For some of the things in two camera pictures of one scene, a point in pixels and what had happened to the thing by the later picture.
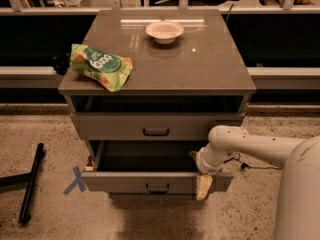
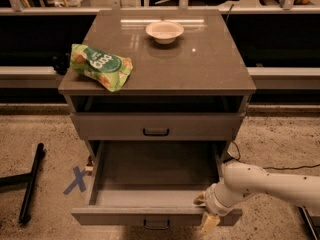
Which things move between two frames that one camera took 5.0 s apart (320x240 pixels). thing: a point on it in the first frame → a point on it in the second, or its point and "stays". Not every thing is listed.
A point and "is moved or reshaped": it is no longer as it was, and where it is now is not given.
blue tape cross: [78, 181] stays
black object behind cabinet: [61, 62] stays
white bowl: [164, 32] stays
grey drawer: [147, 166] is moved or reshaped
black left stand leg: [29, 178] stays
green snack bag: [108, 70] stays
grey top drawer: [150, 126] stays
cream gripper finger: [194, 155] → [200, 199]
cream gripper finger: [203, 185] → [209, 223]
